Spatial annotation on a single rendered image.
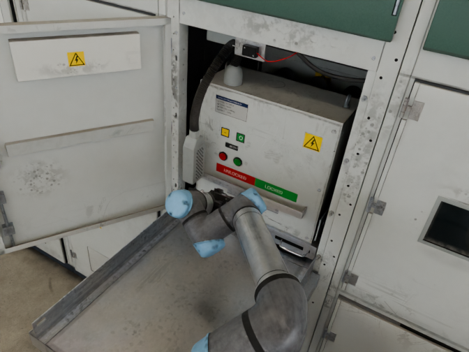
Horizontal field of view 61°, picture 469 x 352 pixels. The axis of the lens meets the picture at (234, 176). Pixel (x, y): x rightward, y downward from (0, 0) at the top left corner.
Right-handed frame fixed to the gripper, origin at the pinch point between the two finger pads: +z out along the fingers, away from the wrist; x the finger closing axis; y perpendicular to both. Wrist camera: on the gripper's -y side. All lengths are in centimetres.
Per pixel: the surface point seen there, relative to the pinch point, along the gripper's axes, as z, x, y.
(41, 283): 41, -88, -114
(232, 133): -3.0, 23.2, -3.9
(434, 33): -30, 55, 49
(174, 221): 7.1, -15.5, -21.8
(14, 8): -23, 45, -101
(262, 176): 4.1, 12.1, 8.2
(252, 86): -4.2, 39.7, -1.5
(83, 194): -18, -13, -46
